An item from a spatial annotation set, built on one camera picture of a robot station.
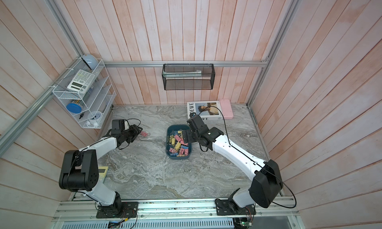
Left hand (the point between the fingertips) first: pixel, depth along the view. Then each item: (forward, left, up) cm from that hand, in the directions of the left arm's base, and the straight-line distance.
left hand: (142, 131), depth 95 cm
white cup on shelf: (+7, +31, +6) cm, 33 cm away
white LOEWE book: (+23, -46, -5) cm, 52 cm away
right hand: (-7, -32, +10) cm, 34 cm away
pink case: (+27, -62, -7) cm, 68 cm away
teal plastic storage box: (-10, -23, -5) cm, 25 cm away
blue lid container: (-2, +30, +23) cm, 38 cm away
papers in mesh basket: (+24, -32, +27) cm, 48 cm away
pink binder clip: (+2, 0, -6) cm, 6 cm away
